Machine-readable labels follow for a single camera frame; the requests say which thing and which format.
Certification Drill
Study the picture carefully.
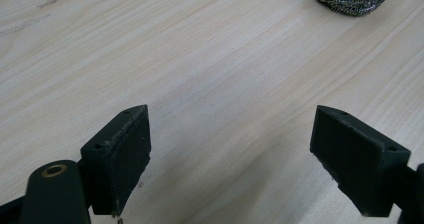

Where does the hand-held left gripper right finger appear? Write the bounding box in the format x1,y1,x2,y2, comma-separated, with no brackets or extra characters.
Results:
309,104,412,218

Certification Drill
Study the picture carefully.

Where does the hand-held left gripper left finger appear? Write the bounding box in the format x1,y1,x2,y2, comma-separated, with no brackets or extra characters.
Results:
80,104,152,217

